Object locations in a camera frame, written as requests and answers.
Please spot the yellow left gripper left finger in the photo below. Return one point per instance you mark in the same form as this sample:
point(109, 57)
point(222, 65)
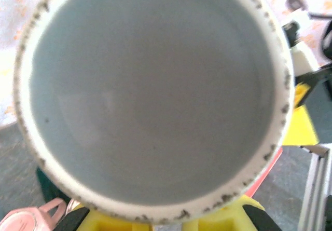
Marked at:
point(114, 224)

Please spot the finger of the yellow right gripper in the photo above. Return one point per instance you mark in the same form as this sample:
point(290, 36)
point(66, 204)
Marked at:
point(302, 116)

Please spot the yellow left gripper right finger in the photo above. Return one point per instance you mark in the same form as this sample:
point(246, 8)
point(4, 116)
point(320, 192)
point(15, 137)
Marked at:
point(228, 220)

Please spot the pale pink mug lavender interior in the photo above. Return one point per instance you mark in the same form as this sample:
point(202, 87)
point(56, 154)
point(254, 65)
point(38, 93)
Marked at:
point(155, 98)

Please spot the pink plastic tray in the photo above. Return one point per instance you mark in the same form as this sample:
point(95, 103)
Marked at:
point(272, 168)

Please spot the aluminium side rail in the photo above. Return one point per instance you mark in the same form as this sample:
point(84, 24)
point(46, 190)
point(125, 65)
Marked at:
point(316, 189)

